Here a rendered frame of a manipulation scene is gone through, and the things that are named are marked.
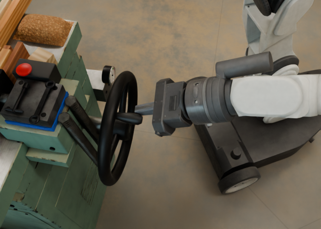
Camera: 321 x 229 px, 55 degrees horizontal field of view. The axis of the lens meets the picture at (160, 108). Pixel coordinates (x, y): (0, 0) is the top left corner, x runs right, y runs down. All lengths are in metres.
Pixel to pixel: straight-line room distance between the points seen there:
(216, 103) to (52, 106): 0.31
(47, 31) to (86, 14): 1.44
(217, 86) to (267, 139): 1.03
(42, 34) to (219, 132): 0.94
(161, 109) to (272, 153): 0.99
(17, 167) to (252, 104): 0.50
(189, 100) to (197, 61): 1.40
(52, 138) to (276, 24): 0.64
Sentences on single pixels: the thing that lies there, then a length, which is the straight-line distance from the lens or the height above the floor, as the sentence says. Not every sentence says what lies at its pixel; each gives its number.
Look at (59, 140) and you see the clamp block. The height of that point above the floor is 0.94.
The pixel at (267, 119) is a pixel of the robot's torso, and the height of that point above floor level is 0.28.
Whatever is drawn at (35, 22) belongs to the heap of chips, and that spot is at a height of 0.94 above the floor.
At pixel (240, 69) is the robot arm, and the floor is 1.08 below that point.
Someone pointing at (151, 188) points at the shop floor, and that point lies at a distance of 1.57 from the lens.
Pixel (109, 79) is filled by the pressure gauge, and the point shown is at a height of 0.67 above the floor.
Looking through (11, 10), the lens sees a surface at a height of 0.94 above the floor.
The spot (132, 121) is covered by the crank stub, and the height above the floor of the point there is 0.93.
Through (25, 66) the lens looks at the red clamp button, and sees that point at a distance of 0.67.
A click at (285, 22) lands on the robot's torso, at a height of 0.91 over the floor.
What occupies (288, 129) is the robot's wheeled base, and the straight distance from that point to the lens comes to 1.62.
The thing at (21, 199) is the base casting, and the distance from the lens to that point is 0.80.
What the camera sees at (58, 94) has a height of 1.00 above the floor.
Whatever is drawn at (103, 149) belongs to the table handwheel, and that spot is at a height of 0.91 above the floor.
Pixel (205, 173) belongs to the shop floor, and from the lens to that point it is 1.61.
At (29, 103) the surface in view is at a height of 1.00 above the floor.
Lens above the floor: 1.51
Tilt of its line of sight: 60 degrees down
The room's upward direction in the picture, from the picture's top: straight up
